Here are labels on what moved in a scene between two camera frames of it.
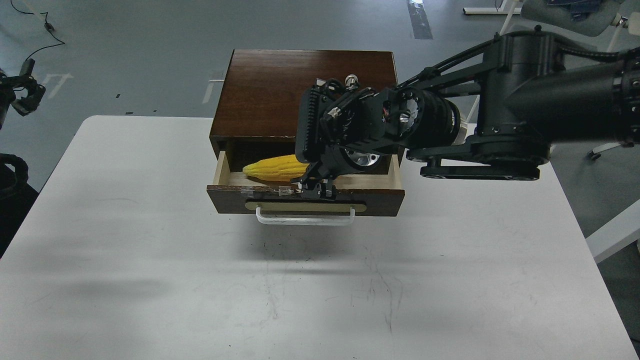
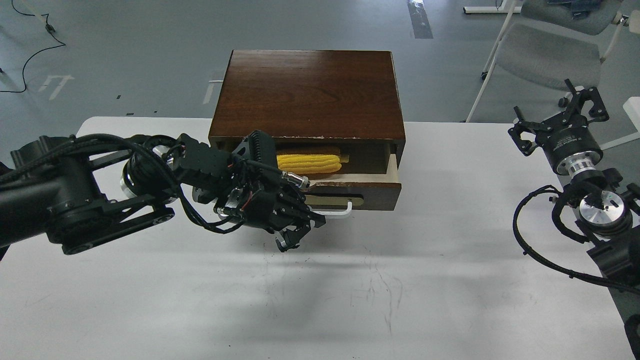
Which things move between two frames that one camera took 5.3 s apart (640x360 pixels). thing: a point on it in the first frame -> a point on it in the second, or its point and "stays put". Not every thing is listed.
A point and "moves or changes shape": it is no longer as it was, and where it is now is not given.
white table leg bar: [491, 10] stays put
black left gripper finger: [36, 91] -> [291, 238]
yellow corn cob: [285, 168] moves or changes shape
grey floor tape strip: [421, 27] stays put
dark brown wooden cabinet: [257, 110] stays put
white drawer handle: [304, 221] moves or changes shape
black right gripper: [345, 129] -> [569, 144]
